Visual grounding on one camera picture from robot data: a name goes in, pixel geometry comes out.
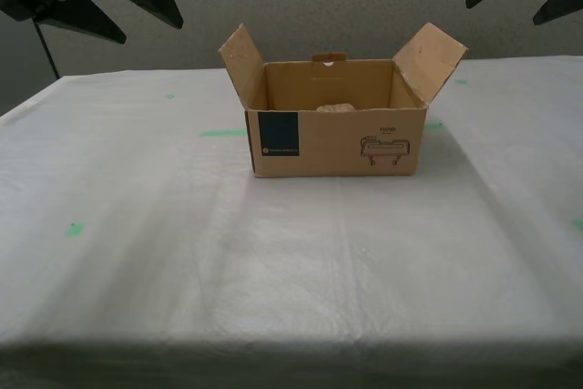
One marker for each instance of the speckled pinkish granite rock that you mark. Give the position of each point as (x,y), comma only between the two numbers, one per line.
(336,107)

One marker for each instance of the brown cardboard box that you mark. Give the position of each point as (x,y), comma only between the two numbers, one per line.
(337,147)

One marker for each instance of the long green tape marker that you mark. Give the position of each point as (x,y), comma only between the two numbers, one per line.
(223,133)

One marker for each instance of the white plastic table cover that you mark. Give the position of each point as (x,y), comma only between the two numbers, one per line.
(273,261)

